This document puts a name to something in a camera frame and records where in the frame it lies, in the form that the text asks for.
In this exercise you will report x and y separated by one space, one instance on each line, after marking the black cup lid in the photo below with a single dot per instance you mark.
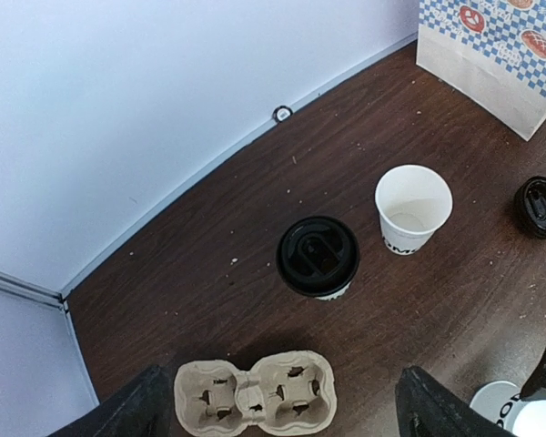
317 256

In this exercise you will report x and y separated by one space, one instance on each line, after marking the wall cable grommet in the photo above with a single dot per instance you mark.
281 114

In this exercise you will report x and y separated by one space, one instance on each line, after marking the stack of black lids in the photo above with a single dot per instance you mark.
529 204

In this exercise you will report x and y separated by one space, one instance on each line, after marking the cardboard cup carrier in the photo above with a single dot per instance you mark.
286 394

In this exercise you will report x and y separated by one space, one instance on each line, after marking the left aluminium frame post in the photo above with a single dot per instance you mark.
55 300

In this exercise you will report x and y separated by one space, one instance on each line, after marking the white paper cup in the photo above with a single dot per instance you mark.
500 402
335 295

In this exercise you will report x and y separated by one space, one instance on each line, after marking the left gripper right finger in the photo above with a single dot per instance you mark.
426 408

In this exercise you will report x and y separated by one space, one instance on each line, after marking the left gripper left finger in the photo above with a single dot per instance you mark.
143 407

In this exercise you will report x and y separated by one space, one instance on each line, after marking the blue checkered paper bag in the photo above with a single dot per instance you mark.
494 52

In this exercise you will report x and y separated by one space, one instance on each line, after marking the white paper cups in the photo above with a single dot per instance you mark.
413 202

